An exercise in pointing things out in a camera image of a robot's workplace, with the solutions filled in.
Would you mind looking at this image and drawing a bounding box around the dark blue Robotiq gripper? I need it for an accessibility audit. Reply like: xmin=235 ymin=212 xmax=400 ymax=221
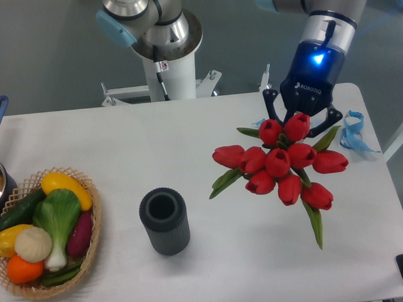
xmin=263 ymin=41 xmax=345 ymax=138

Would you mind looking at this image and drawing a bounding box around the red tulip bouquet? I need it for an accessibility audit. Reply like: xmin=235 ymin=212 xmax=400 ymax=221
xmin=210 ymin=113 xmax=349 ymax=247

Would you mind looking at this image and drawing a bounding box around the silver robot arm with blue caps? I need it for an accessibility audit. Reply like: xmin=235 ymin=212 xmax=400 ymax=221
xmin=255 ymin=0 xmax=367 ymax=138

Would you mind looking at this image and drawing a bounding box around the dark grey ribbed vase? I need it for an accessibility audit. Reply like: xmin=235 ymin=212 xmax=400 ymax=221
xmin=139 ymin=187 xmax=190 ymax=256

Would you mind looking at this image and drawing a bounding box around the blue ribbon scrap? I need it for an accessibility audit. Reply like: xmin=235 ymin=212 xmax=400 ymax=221
xmin=339 ymin=110 xmax=380 ymax=153

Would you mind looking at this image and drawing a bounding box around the yellow squash toy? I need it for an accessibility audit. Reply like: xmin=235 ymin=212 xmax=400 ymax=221
xmin=41 ymin=172 xmax=93 ymax=211

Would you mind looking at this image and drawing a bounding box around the purple sweet potato toy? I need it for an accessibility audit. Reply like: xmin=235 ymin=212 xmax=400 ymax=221
xmin=66 ymin=211 xmax=92 ymax=257

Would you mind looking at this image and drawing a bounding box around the green bok choy toy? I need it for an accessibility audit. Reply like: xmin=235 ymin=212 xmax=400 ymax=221
xmin=33 ymin=189 xmax=81 ymax=273

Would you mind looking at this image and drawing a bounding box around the dark green cucumber toy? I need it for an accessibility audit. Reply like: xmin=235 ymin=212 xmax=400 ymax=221
xmin=0 ymin=188 xmax=46 ymax=232

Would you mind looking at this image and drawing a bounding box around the cream garlic bulb toy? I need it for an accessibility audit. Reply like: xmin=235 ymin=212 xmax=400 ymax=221
xmin=14 ymin=226 xmax=52 ymax=263

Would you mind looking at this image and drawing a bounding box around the green pea pods toy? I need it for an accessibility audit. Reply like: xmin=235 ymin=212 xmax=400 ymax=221
xmin=41 ymin=261 xmax=83 ymax=287

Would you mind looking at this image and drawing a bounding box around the woven wicker basket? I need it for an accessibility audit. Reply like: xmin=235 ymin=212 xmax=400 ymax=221
xmin=0 ymin=168 xmax=102 ymax=300

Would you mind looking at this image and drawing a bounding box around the yellow bell pepper toy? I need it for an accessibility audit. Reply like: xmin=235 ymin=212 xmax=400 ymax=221
xmin=0 ymin=224 xmax=33 ymax=259

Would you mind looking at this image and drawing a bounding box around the orange fruit toy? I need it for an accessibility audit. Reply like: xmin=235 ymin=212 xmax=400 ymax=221
xmin=7 ymin=255 xmax=44 ymax=284

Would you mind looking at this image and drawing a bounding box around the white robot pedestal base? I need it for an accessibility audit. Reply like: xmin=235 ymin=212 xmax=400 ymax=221
xmin=94 ymin=0 xmax=224 ymax=108

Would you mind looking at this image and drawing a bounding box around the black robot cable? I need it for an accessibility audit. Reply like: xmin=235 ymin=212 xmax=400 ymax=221
xmin=151 ymin=44 xmax=171 ymax=102

